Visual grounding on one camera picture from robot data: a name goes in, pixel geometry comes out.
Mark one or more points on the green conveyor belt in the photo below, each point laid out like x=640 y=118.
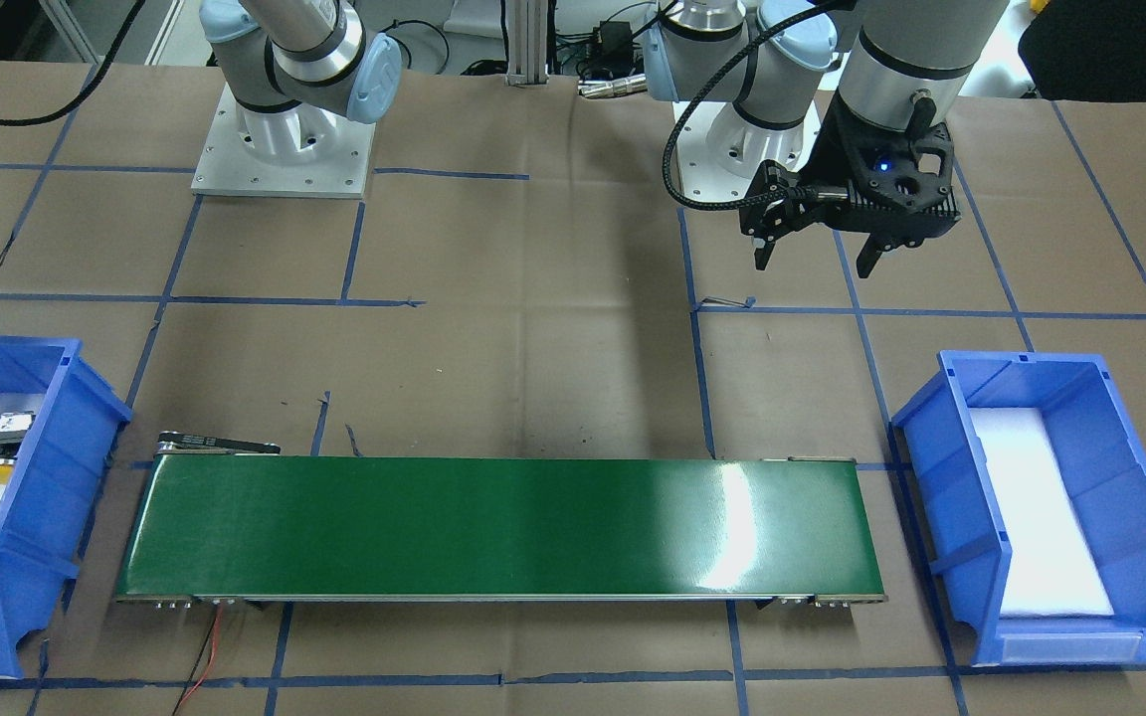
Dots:
x=258 y=527

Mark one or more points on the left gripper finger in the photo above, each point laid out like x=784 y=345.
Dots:
x=791 y=207

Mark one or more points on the yellow push button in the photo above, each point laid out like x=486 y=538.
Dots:
x=13 y=429

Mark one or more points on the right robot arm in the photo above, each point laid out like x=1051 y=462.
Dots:
x=301 y=72

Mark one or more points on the blue bin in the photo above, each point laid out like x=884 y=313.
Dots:
x=46 y=504
x=1103 y=466

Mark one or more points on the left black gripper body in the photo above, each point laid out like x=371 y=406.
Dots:
x=831 y=159

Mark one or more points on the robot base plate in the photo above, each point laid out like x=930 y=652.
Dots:
x=718 y=152
x=302 y=152

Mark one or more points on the aluminium frame post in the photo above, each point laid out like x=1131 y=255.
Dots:
x=526 y=34

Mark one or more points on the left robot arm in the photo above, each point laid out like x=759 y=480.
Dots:
x=774 y=59

